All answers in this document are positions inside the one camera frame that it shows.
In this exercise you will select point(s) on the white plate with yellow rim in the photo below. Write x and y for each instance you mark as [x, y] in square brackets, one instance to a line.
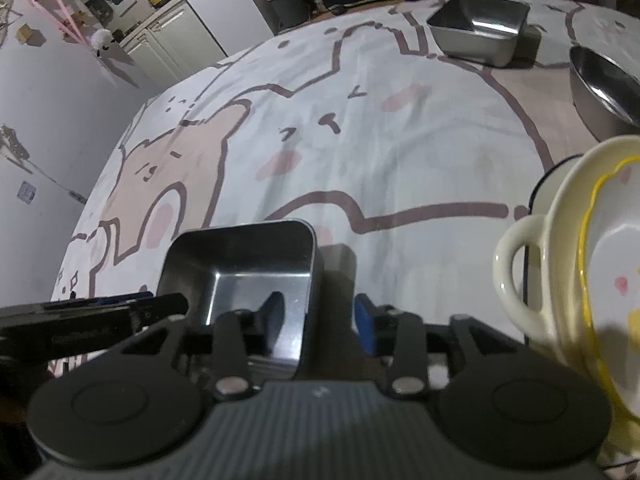
[610, 260]

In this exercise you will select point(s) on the bear-print tablecloth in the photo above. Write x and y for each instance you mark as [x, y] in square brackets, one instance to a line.
[350, 150]

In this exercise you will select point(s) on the square steel tray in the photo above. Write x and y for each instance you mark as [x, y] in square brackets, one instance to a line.
[475, 22]
[240, 255]

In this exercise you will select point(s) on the wall socket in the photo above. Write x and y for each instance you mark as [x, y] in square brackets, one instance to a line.
[26, 192]

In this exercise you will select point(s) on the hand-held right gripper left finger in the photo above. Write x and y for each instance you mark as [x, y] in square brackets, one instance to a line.
[272, 310]

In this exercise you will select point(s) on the pink ribbon with white pompom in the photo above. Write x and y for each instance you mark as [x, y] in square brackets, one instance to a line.
[65, 20]

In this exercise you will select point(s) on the grey trash bin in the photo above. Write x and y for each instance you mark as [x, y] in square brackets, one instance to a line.
[287, 5]

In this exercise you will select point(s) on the round steel bowl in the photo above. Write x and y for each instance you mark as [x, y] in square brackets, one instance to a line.
[600, 90]

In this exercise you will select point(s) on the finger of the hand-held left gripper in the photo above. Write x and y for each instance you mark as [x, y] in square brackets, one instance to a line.
[160, 306]

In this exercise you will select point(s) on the white kitchen cabinet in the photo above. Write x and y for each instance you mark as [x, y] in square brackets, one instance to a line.
[170, 45]

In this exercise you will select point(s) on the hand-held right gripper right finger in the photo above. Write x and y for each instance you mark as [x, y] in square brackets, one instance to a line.
[364, 325]

